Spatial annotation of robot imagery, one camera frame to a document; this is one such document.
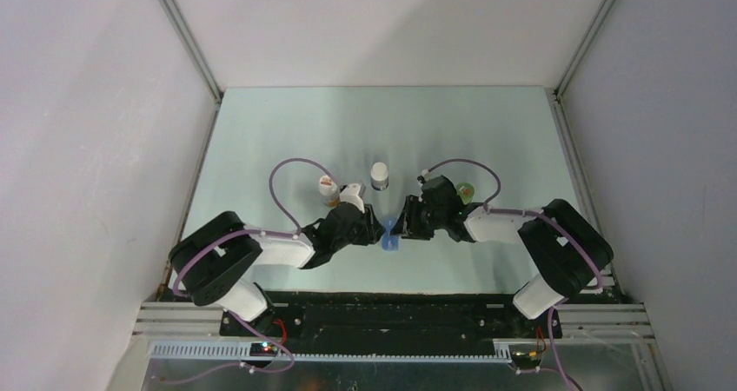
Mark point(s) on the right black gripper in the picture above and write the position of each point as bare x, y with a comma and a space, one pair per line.
407, 226

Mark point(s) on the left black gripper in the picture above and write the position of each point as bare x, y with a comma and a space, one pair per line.
373, 229

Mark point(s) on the green pill bottle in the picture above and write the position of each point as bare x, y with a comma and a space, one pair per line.
466, 191

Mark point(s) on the white bottle orange label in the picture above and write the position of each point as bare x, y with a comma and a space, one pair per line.
329, 191

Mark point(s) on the blue pill organizer box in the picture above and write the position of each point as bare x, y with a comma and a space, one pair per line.
390, 242

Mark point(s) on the white pill bottle blue label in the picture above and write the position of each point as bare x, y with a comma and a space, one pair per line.
379, 176

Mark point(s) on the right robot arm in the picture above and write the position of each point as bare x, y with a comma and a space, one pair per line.
568, 252

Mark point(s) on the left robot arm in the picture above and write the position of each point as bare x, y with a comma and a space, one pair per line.
211, 263

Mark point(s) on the left control board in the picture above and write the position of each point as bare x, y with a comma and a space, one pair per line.
264, 349

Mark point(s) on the control board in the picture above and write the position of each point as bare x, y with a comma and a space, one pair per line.
526, 357
264, 349

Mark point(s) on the right control board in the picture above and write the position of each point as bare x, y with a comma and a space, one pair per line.
526, 357

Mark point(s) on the right aluminium frame post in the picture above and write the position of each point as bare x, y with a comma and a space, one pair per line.
591, 32

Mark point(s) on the aluminium frame post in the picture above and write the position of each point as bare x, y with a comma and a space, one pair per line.
591, 32
177, 19

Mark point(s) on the left aluminium frame post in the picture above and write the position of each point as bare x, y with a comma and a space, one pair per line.
177, 19

